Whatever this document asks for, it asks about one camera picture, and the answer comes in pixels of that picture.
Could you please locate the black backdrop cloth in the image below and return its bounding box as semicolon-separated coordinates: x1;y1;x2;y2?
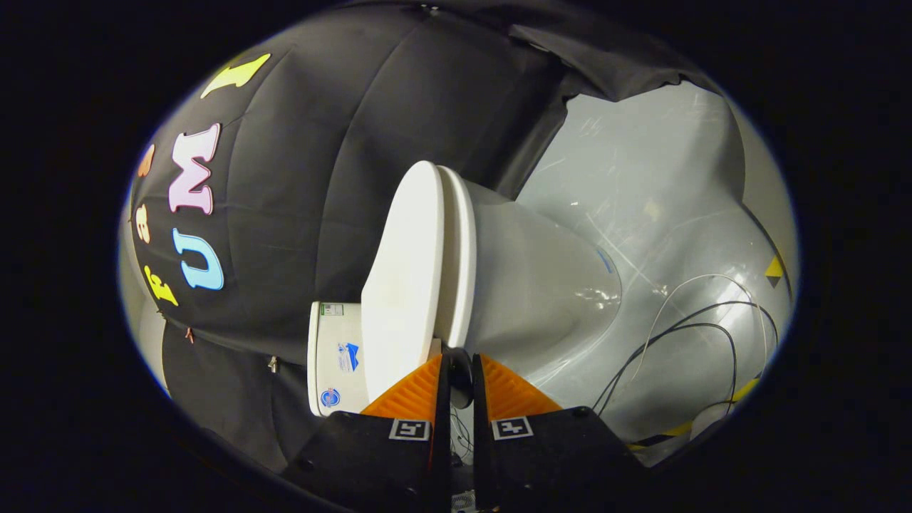
128;0;720;472

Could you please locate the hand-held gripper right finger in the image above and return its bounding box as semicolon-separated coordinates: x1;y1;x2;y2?
472;353;646;513

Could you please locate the white toilet seat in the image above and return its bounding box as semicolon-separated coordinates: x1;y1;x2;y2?
435;165;477;350

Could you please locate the white toilet bowl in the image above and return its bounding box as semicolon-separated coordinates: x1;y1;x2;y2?
460;178;623;382

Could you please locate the white cable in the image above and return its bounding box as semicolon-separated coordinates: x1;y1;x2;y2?
633;274;767;389

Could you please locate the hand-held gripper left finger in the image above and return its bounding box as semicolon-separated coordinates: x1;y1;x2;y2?
281;353;452;513

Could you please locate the black cable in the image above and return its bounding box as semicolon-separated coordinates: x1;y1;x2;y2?
591;300;781;418

